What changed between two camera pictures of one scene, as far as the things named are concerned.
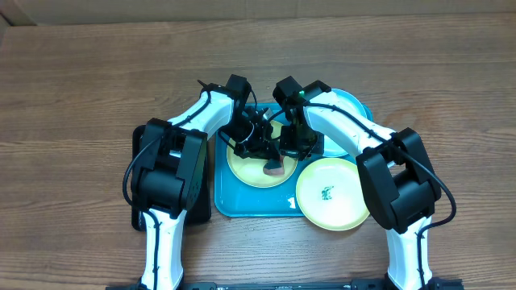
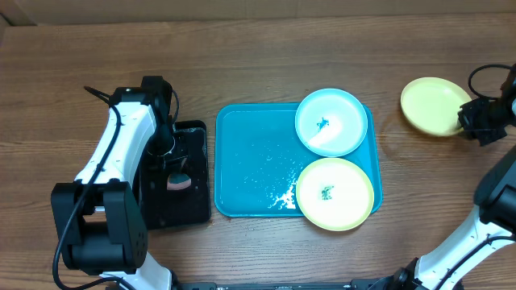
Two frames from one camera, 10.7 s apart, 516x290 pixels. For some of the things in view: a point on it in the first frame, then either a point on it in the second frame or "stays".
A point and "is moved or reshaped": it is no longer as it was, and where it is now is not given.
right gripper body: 303,142 → 488,121
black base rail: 351,284 stays
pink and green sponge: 274,167 is moved or reshaped
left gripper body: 251,138 → 173,151
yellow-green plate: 250,170 → 432,105
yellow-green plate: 330,195 stays
